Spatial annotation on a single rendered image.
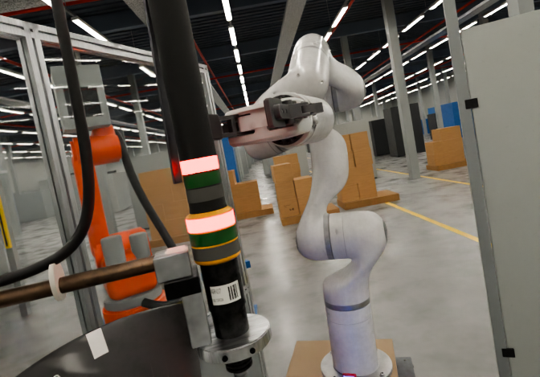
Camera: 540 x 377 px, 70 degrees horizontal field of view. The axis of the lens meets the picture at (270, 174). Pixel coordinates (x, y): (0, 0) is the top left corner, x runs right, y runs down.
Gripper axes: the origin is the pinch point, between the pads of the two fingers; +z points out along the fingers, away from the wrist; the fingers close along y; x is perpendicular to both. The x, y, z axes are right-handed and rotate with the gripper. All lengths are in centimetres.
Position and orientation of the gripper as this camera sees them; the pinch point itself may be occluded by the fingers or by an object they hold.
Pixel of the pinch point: (238, 120)
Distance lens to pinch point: 44.3
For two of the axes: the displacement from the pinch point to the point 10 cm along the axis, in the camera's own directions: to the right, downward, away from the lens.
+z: -3.7, 1.3, -9.2
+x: -1.8, -9.8, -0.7
